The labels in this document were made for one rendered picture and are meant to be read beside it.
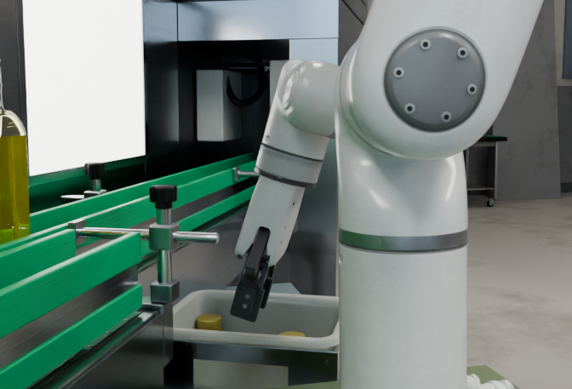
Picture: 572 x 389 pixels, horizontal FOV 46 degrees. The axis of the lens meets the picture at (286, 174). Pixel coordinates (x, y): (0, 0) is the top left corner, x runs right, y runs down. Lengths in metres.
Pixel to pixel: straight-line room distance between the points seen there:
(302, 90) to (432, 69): 0.30
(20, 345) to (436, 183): 0.33
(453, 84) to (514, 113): 7.77
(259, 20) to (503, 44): 1.20
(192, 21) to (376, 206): 1.19
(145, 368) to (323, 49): 0.98
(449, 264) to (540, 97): 7.90
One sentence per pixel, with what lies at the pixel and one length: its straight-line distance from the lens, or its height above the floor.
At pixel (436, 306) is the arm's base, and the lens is 0.49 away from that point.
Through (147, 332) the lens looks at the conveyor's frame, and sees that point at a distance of 0.71.
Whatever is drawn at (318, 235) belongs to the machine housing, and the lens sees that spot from 1.57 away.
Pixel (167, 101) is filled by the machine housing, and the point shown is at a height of 1.10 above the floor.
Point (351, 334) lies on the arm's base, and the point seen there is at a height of 0.93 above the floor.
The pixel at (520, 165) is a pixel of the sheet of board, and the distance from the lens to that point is 8.16.
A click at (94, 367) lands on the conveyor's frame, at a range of 0.62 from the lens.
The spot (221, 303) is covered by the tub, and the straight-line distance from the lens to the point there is 0.95.
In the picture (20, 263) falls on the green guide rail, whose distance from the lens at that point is 0.67.
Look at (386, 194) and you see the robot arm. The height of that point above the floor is 1.03.
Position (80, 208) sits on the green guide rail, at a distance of 0.96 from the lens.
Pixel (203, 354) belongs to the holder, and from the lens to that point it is 0.80.
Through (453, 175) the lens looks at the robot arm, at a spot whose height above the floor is 1.05.
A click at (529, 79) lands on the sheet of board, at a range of 8.32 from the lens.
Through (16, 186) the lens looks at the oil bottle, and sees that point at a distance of 0.73.
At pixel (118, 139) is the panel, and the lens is 1.27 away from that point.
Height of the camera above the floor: 1.10
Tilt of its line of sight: 6 degrees down
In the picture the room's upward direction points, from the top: straight up
